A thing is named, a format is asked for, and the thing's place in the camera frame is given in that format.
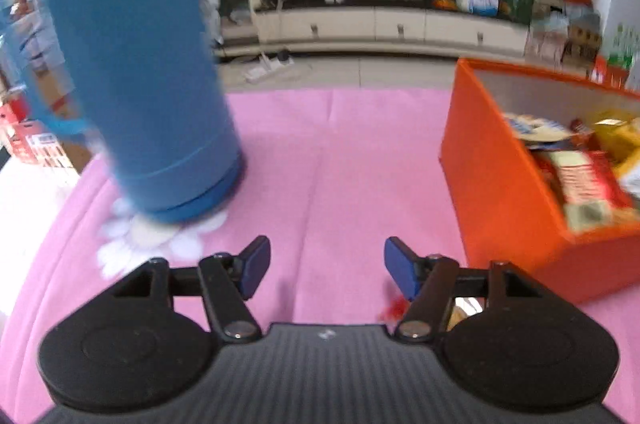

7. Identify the stack of red cartons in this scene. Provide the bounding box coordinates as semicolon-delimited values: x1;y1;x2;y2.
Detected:
0;102;67;171

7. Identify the white power strip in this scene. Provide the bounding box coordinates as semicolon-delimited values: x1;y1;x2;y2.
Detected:
244;52;295;85

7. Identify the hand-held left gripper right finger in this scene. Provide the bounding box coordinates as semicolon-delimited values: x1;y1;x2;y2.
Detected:
384;236;547;343

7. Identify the white small fridge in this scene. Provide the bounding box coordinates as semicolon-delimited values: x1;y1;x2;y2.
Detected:
599;0;640;72

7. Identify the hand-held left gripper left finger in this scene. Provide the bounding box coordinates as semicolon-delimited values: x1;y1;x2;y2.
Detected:
111;235;272;345

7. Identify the orange storage box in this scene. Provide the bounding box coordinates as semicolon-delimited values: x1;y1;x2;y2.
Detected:
439;58;640;305

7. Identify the pink table mat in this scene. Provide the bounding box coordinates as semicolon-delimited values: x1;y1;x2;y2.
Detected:
0;88;640;424

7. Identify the tall blue bottle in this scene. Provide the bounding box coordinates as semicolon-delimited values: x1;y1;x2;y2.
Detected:
37;0;247;225

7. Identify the white flower coaster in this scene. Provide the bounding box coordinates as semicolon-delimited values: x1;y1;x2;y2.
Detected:
96;196;231;277

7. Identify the white tv cabinet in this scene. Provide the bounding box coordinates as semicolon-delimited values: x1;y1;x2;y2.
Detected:
215;6;531;58

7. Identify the yellow snack packet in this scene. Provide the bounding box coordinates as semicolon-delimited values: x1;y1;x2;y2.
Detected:
592;108;640;199

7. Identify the white blue snack packet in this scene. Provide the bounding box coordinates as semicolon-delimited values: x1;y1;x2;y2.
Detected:
502;111;577;151

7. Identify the blue plastic frame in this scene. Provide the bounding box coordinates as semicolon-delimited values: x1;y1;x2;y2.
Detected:
0;0;99;141

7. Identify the red white snack packet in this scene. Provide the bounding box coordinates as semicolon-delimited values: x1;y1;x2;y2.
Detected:
534;148;637;231

